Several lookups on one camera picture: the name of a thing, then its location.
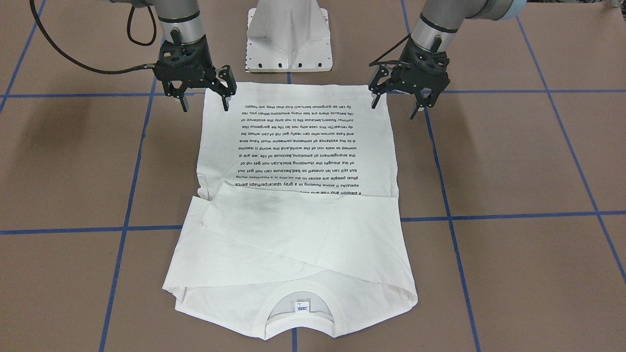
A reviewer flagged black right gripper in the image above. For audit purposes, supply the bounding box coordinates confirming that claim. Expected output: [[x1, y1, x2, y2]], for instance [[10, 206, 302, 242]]
[[153, 38, 237, 113]]

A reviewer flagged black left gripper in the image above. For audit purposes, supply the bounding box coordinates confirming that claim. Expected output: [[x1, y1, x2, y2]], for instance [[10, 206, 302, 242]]
[[368, 38, 450, 120]]

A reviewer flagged white long-sleeve printed shirt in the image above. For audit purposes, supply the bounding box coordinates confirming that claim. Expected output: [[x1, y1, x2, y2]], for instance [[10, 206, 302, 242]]
[[163, 83, 418, 339]]

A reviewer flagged right silver-grey robot arm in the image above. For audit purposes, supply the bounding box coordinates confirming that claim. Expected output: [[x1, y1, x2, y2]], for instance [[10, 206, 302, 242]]
[[129, 0, 236, 111]]

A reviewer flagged left silver-grey robot arm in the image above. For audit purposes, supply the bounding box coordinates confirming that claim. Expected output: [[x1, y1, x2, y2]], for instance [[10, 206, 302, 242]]
[[368, 0, 526, 117]]

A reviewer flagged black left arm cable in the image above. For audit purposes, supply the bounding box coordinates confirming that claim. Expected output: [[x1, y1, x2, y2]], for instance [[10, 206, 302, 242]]
[[369, 33, 411, 66]]

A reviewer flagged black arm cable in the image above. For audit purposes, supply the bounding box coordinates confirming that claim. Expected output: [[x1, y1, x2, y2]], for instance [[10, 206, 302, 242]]
[[369, 33, 411, 66], [29, 0, 159, 75]]

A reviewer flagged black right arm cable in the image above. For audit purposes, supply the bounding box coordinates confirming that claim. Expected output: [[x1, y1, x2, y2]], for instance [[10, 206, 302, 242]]
[[29, 0, 159, 75]]

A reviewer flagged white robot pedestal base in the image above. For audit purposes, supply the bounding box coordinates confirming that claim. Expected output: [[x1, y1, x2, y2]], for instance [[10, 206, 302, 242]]
[[246, 0, 333, 73]]

